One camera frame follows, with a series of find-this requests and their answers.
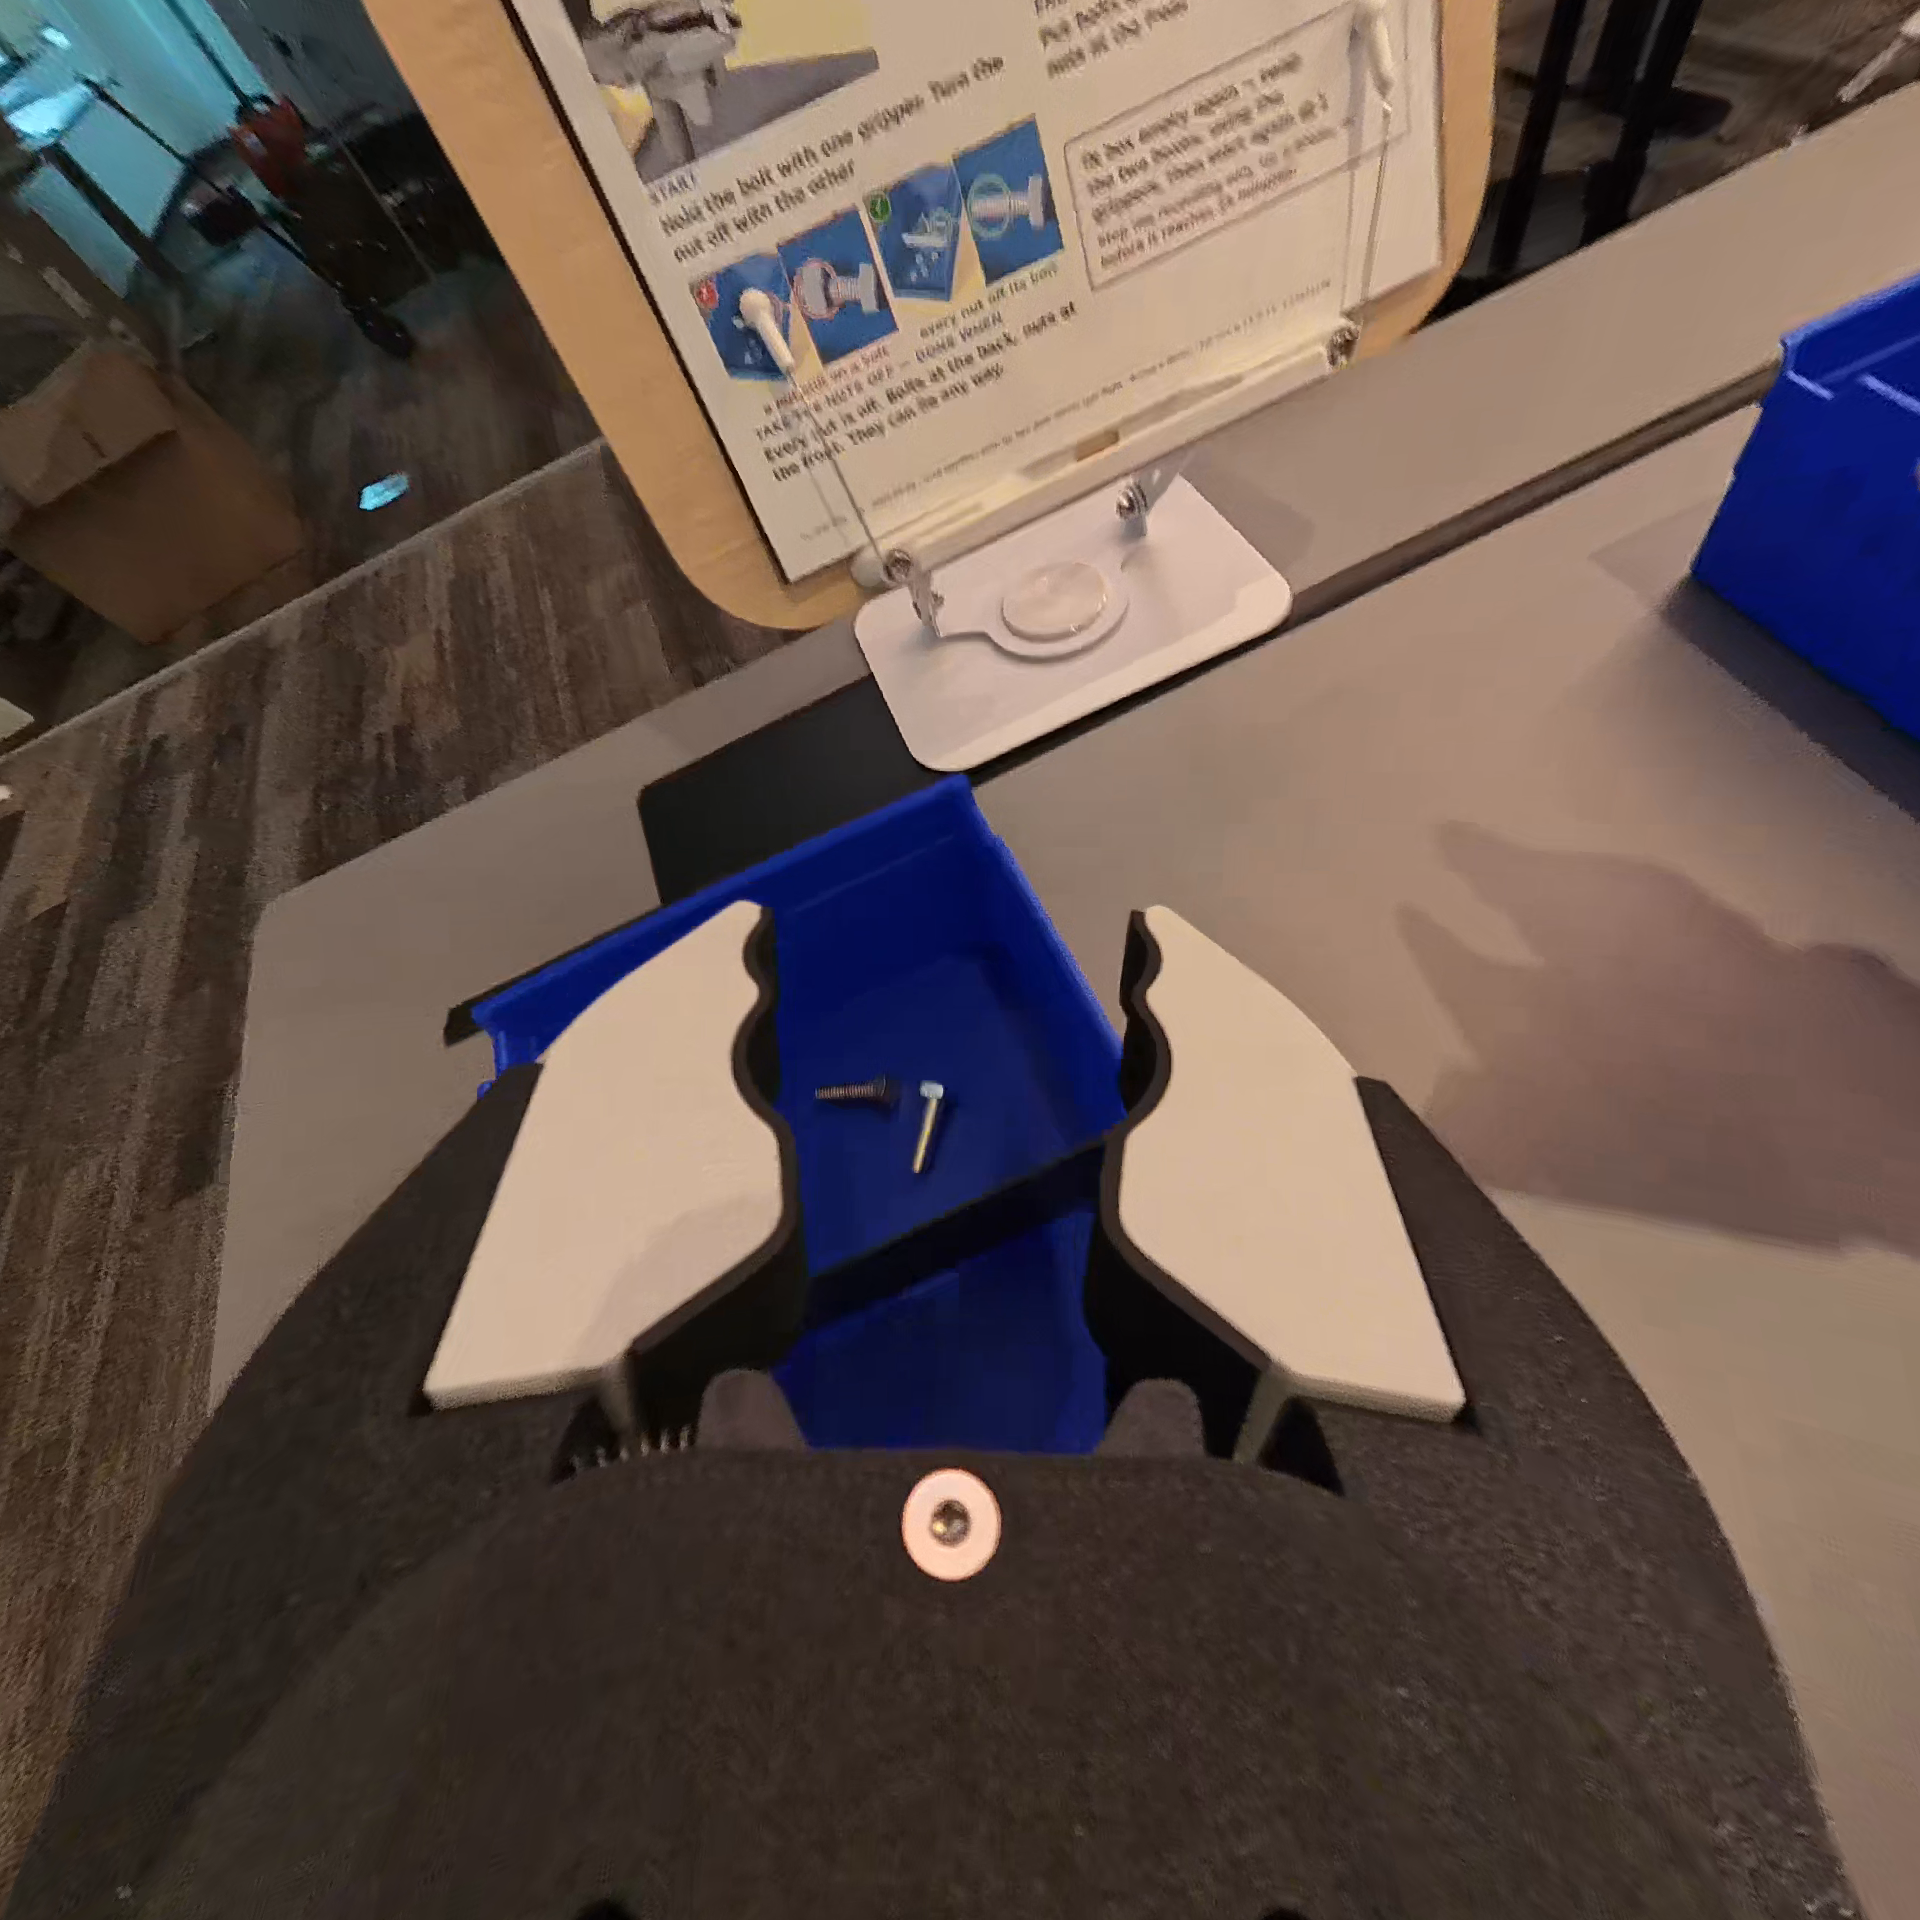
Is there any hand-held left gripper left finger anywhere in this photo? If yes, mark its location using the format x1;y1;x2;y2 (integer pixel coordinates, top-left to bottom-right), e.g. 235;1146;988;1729
424;899;819;1452

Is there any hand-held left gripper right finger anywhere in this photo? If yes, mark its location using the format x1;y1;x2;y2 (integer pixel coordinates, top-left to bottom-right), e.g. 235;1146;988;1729
1101;904;1469;1459

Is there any blue plastic bin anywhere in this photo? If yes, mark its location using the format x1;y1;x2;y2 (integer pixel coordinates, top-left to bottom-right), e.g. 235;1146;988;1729
469;768;1139;1452
1692;268;1920;720

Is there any thin dark strip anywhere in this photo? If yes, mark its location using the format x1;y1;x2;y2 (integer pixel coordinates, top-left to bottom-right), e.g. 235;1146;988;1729
807;1125;1123;1322

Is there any black desk mat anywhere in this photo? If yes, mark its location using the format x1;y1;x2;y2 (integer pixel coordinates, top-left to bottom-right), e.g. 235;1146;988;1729
643;713;985;904

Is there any white stand base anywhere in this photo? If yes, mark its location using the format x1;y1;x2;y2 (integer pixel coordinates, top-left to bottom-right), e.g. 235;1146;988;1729
856;479;1293;768

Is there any brown cardboard box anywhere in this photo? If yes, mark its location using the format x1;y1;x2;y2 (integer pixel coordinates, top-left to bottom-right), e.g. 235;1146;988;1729
0;337;312;645

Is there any instruction sheet on stand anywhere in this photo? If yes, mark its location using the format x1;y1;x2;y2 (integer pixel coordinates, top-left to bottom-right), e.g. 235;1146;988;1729
356;0;1502;634

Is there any white instruction sheet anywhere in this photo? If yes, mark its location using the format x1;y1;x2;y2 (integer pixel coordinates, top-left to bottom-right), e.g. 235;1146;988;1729
504;0;1447;583

